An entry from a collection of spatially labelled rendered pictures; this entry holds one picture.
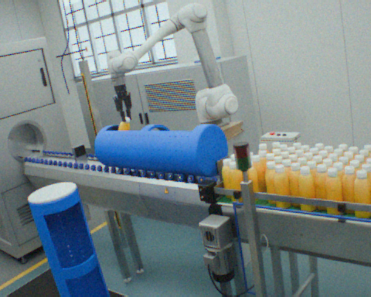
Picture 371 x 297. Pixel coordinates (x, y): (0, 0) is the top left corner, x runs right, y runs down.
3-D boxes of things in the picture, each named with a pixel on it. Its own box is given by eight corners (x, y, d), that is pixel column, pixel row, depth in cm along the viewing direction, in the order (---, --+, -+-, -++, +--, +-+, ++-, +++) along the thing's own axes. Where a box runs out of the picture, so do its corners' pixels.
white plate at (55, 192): (18, 201, 208) (18, 203, 209) (53, 202, 196) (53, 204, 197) (50, 182, 232) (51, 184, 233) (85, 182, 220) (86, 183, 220)
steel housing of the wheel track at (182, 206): (56, 183, 372) (46, 150, 363) (251, 220, 230) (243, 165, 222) (30, 195, 352) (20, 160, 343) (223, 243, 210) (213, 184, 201)
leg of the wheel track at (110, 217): (127, 278, 307) (108, 206, 290) (133, 280, 303) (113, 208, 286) (122, 281, 303) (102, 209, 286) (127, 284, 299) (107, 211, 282)
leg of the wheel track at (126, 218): (140, 269, 317) (122, 199, 300) (145, 271, 313) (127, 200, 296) (135, 273, 313) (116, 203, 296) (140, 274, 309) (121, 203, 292)
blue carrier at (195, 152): (130, 159, 284) (121, 120, 277) (231, 167, 227) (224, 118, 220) (99, 172, 264) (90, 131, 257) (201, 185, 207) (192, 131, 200)
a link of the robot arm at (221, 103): (228, 113, 272) (246, 113, 253) (209, 121, 266) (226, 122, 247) (192, 4, 254) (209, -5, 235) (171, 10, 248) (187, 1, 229)
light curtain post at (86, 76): (127, 244, 364) (83, 59, 319) (132, 245, 360) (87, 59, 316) (123, 247, 360) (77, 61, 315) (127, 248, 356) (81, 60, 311)
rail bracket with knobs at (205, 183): (210, 196, 204) (207, 177, 201) (222, 198, 199) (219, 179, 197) (199, 204, 197) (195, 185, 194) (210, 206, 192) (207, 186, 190)
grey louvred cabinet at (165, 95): (127, 175, 567) (104, 75, 529) (264, 186, 437) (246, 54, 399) (100, 190, 526) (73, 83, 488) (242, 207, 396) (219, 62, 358)
